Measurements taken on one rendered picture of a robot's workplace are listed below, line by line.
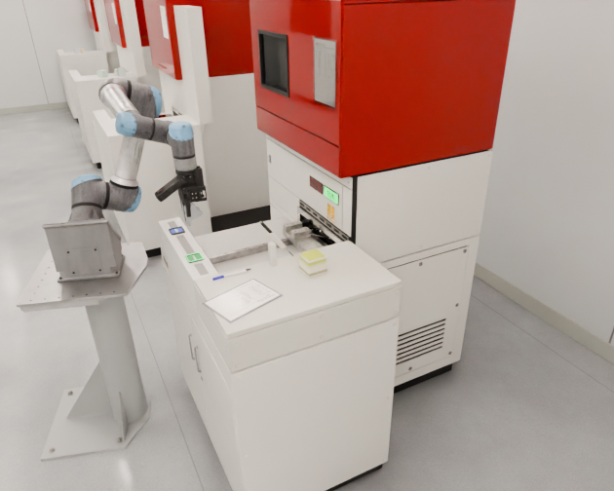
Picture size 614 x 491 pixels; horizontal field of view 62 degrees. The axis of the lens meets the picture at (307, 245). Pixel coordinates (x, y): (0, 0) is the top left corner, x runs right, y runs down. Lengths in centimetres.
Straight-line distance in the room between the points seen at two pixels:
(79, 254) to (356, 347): 113
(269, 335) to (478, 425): 137
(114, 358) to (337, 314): 115
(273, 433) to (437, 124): 128
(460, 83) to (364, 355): 107
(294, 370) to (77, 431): 134
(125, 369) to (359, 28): 172
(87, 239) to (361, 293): 108
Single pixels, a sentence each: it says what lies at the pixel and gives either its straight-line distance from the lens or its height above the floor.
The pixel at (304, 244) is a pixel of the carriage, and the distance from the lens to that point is 214.
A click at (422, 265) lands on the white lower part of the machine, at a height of 75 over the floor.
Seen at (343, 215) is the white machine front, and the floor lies 105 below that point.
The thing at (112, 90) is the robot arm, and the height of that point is 152.
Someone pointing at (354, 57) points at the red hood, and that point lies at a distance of 179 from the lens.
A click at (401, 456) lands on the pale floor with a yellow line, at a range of 246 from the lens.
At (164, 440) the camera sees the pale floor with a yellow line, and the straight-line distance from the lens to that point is 259.
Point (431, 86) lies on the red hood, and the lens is 200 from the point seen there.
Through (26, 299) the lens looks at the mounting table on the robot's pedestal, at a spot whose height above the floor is 82.
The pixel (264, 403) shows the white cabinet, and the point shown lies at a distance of 173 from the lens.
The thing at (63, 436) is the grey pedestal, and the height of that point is 1.
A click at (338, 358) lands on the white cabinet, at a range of 176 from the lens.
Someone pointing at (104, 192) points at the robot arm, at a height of 112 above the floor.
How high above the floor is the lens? 187
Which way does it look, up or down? 28 degrees down
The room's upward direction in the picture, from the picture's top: 1 degrees counter-clockwise
